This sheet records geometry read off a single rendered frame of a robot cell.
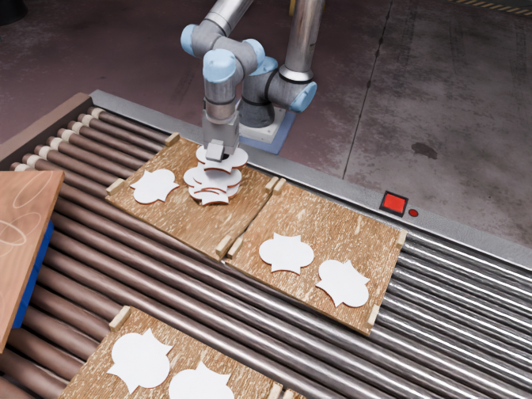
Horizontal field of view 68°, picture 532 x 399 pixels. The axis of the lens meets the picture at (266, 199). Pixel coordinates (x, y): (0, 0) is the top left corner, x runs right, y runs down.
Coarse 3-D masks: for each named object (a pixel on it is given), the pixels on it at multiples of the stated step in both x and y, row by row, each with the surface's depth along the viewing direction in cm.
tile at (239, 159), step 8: (200, 152) 113; (240, 152) 114; (200, 160) 111; (224, 160) 112; (232, 160) 112; (240, 160) 112; (208, 168) 110; (216, 168) 110; (224, 168) 110; (232, 168) 111
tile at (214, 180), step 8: (200, 168) 121; (192, 176) 120; (200, 176) 119; (208, 176) 119; (216, 176) 120; (224, 176) 120; (232, 176) 120; (240, 176) 120; (208, 184) 117; (216, 184) 117; (224, 184) 117; (232, 184) 118; (224, 192) 117
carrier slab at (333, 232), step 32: (288, 192) 123; (256, 224) 114; (288, 224) 115; (320, 224) 116; (352, 224) 116; (384, 224) 117; (256, 256) 107; (320, 256) 108; (352, 256) 109; (384, 256) 110; (288, 288) 101; (384, 288) 103; (352, 320) 97
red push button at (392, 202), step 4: (388, 196) 126; (392, 196) 126; (396, 196) 126; (388, 200) 125; (392, 200) 125; (396, 200) 125; (400, 200) 125; (404, 200) 125; (384, 204) 123; (388, 204) 124; (392, 204) 124; (396, 204) 124; (400, 204) 124; (392, 208) 123; (396, 208) 123; (400, 208) 123
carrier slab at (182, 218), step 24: (192, 144) 135; (144, 168) 126; (168, 168) 127; (240, 168) 129; (120, 192) 119; (240, 192) 122; (264, 192) 123; (144, 216) 114; (168, 216) 114; (192, 216) 115; (216, 216) 115; (240, 216) 116; (192, 240) 109; (216, 240) 110
